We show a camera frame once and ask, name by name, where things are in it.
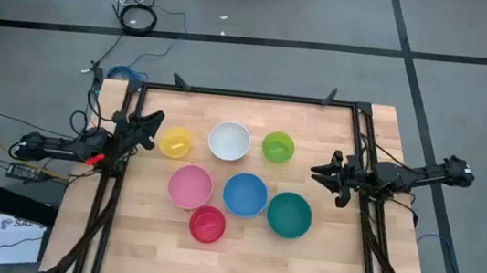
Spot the black metal table frame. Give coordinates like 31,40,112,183
41,57,449,273

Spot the small yellow plastic bowl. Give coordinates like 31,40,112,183
156,123,195,162

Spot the black power adapter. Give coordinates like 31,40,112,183
5,161,45,184

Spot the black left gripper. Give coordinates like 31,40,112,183
108,104,167,156

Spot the large teal plastic bowl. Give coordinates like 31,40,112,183
263,189,316,242

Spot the large pink plastic bowl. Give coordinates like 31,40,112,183
164,162,217,213

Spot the white printed sign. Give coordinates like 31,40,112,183
0,213,49,273

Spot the small lime green plastic bowl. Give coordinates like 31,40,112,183
259,129,298,166

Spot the small black hub device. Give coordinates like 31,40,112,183
90,66,106,97

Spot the large white plastic bowl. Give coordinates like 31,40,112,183
206,118,254,163

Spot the long looping blue cable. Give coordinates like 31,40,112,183
411,231,472,273

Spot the bundled blue cable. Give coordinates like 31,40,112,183
106,63,149,84

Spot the large blue plastic bowl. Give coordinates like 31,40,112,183
220,170,271,221

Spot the small red plastic bowl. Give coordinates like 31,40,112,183
186,203,228,247

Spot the red tag on arm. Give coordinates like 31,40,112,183
84,151,107,169

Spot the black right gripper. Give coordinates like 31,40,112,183
306,146,369,212

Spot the coiled black cable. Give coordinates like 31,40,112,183
116,1,160,38

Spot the yellow cable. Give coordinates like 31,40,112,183
0,123,76,181

